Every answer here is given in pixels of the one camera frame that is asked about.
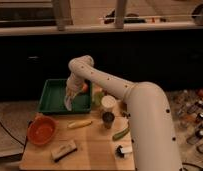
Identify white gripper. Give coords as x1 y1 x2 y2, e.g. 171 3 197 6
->
66 74 89 98

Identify small grey towel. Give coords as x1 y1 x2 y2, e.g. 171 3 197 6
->
64 95 73 111

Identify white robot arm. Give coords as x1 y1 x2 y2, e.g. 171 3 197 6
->
64 55 183 171

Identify green plastic tray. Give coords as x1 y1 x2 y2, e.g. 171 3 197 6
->
38 79 92 115

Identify green pear toy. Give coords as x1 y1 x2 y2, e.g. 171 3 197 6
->
93 91 104 107

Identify white cup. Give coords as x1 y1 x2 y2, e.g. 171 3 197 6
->
101 95 116 112

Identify dark small cup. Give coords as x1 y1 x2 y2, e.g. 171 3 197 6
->
102 112 115 129

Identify yellow banana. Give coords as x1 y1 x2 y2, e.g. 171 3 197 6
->
67 120 92 129

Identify wooden cutting board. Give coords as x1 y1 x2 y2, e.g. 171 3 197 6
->
18 87 136 171

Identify green cucumber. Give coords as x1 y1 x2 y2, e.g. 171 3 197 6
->
112 126 129 141

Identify orange plastic bowl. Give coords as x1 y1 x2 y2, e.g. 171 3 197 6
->
27 116 57 146

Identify white handled dish brush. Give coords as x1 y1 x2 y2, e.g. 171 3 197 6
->
116 145 132 158

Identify black cable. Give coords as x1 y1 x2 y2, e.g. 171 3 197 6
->
0 116 27 148

